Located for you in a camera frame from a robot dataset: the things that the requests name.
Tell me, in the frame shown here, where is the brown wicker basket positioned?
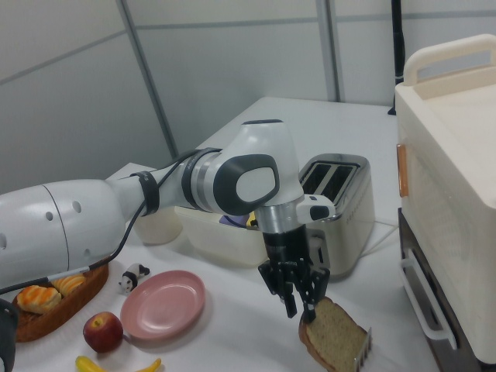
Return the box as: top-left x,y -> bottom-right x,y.
10,265 -> 111,343

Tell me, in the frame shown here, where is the pink plastic plate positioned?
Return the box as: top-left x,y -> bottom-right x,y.
119,270 -> 206,342

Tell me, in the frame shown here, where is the brown bread slice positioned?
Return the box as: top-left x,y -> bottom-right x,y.
298,296 -> 369,367

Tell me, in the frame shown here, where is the white plastic storage bin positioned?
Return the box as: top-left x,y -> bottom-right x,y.
174,205 -> 272,269

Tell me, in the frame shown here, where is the panda figurine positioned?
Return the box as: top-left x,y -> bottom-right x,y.
118,263 -> 151,298

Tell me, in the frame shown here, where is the silver metal toast rack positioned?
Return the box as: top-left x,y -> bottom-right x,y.
350,327 -> 374,372

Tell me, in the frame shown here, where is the cream lidded trash can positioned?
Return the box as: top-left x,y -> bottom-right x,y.
135,207 -> 183,246

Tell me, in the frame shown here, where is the red toy apple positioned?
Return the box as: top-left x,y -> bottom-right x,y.
82,312 -> 124,353

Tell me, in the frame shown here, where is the orange striped bread roll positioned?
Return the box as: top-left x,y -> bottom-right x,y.
52,273 -> 87,296

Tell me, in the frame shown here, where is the orange glazed bread roll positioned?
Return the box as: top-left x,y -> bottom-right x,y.
16,284 -> 63,315

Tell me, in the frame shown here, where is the yellow toy banana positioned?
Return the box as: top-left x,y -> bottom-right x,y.
75,355 -> 163,372

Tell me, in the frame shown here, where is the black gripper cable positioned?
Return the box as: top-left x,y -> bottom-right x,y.
0,149 -> 218,295

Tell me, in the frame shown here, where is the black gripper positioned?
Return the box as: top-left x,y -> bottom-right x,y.
258,225 -> 331,323

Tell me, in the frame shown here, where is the purple foam cube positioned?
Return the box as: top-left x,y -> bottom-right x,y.
219,215 -> 249,229

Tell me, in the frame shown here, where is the white toaster power cord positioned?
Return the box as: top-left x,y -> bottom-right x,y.
360,219 -> 400,257

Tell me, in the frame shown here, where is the cream and chrome toaster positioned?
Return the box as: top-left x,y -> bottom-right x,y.
298,153 -> 376,281

